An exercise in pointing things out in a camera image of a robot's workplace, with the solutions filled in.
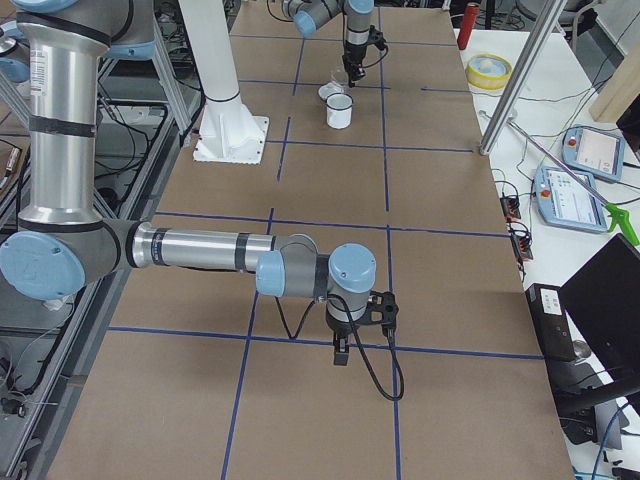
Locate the white enamel mug lid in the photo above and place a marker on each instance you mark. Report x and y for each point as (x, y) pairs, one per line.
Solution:
(329, 89)

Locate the clear glass funnel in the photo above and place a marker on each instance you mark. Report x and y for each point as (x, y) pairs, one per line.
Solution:
(337, 77)

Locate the far blue teach pendant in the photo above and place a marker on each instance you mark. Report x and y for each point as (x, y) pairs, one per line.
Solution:
(595, 151)

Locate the black monitor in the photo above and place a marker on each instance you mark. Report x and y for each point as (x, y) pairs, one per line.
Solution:
(602, 300)

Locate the blue teach pendant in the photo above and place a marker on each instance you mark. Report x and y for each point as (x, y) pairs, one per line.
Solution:
(595, 151)
(563, 203)

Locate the silver reacher grabber tool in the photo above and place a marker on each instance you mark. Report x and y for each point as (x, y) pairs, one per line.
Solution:
(619, 217)

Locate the wooden board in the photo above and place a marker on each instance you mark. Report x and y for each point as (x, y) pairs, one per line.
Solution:
(620, 91)

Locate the white enamel mug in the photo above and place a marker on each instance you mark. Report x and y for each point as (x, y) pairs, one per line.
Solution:
(339, 108)

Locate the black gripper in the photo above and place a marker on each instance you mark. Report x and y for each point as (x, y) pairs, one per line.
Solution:
(341, 331)
(353, 55)

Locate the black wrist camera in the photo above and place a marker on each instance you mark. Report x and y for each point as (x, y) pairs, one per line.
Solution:
(376, 38)
(381, 310)

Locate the orange black usb hub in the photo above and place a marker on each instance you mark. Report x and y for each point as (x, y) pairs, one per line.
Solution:
(510, 205)
(521, 243)

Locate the aluminium frame post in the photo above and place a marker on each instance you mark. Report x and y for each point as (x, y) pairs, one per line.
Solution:
(532, 48)

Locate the yellow tape roll with plate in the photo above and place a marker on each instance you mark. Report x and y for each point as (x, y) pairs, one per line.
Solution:
(488, 71)

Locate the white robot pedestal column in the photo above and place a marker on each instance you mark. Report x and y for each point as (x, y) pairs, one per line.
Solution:
(228, 132)

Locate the red cylinder tube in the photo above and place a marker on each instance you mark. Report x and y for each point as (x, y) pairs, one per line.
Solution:
(468, 22)

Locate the black desktop box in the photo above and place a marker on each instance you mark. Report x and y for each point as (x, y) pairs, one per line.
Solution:
(550, 322)

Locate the near blue teach pendant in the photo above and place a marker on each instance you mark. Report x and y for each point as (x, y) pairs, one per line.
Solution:
(563, 203)

